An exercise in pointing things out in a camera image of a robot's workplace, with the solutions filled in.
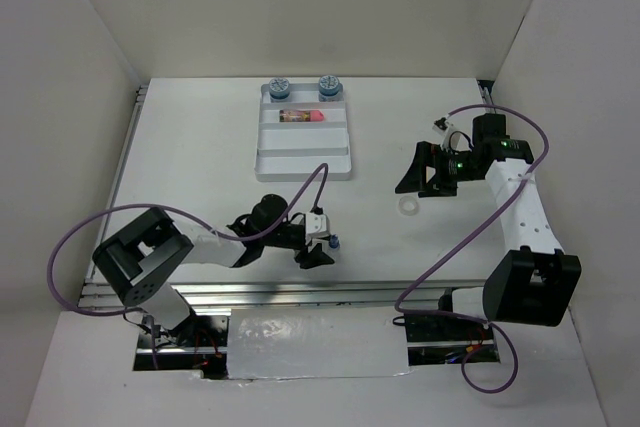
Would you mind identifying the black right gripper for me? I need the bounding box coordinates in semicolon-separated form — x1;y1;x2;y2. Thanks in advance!
395;140;483;197

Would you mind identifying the small blue capped bottle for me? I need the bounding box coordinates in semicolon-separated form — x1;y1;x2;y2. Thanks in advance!
328;235;340;250

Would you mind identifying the blue slime jar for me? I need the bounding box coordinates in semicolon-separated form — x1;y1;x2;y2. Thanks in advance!
317;74;343;102
268;77;291;102

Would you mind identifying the pink capped glue stick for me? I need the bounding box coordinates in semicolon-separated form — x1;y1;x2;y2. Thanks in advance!
279;109;325;123

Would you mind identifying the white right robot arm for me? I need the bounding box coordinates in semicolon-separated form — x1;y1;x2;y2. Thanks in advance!
395;113;582;339

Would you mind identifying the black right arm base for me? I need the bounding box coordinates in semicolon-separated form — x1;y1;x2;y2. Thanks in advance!
392;314;494;346

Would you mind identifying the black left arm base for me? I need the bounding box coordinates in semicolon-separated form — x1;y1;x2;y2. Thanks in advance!
123;314;231;366

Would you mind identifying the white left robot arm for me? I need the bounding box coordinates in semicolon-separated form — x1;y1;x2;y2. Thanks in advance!
92;194;339;346

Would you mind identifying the clear tape roll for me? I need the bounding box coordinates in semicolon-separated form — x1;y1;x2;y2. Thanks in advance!
398;195;420;216

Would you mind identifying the white foil covered panel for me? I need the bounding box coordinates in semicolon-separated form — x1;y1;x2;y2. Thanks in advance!
227;307;410;380

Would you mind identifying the white tiered organizer tray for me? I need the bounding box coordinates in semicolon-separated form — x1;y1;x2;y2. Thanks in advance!
254;79;352;182

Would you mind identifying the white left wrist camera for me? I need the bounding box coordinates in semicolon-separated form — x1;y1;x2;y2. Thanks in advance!
304;212;331;242

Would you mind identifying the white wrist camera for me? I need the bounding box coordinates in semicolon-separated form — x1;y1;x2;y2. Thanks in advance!
433;117;458;150
304;212;331;242

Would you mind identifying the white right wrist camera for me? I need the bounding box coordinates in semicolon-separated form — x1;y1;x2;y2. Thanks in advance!
433;117;458;150

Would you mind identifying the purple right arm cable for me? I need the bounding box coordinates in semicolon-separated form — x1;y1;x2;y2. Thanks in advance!
394;104;551;394

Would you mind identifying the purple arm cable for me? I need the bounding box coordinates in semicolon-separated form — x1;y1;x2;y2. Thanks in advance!
394;104;551;394
47;162;330;368

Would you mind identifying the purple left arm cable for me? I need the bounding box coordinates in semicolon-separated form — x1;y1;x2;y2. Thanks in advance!
47;162;330;368

